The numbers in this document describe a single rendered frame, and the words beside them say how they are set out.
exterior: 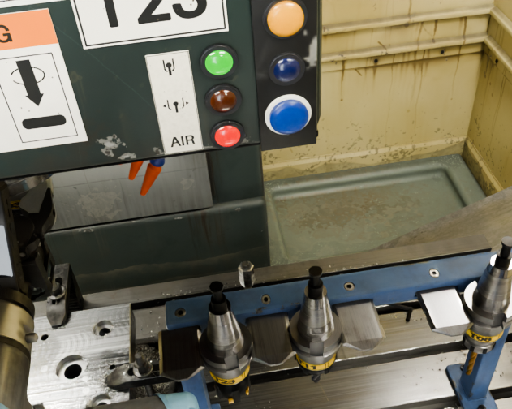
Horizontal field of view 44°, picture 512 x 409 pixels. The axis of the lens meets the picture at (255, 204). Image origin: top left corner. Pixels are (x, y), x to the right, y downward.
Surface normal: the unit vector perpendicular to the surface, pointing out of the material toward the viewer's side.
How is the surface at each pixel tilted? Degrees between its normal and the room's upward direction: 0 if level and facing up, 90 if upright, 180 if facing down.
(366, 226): 0
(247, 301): 0
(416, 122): 90
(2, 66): 90
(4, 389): 57
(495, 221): 24
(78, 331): 0
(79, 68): 90
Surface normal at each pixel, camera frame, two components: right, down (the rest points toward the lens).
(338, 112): 0.14, 0.67
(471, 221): -0.47, -0.61
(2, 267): 0.07, 0.22
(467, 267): -0.06, -0.73
